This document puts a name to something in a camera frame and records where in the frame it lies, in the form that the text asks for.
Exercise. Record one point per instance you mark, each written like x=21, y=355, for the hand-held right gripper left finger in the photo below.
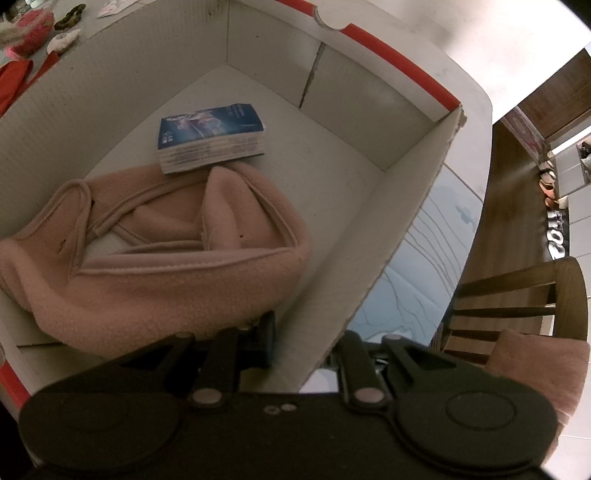
x=266, y=339

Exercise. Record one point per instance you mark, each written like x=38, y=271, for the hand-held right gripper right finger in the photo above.
x=354, y=367

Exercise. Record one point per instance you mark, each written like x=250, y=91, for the pink fleece hat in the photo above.
x=184, y=286

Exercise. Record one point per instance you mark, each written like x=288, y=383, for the red cardboard box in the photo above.
x=355, y=230

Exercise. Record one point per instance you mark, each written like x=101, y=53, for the small blue printed box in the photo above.
x=207, y=129

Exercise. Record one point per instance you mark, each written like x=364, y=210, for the white plush tooth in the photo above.
x=64, y=40

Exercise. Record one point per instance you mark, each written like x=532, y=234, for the red cloth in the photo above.
x=16, y=78

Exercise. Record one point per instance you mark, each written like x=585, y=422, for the patterned face mask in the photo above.
x=115, y=7

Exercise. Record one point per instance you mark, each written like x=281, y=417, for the brown scrunchie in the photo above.
x=69, y=16

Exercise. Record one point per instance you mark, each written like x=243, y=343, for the pink plush ball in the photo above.
x=32, y=27

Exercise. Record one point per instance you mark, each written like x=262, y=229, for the pink towel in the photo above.
x=545, y=369

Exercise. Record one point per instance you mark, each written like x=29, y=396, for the wooden chair with towel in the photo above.
x=568, y=295

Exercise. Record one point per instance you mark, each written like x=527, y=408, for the silver number decoration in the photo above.
x=556, y=235

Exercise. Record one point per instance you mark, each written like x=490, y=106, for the shoes on floor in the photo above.
x=548, y=184

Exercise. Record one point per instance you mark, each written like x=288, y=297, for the white wardrobe cabinets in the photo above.
x=579, y=221

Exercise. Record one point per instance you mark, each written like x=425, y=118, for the patterned doormat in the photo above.
x=524, y=134

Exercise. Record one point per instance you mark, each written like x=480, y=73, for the white bag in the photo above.
x=586, y=157

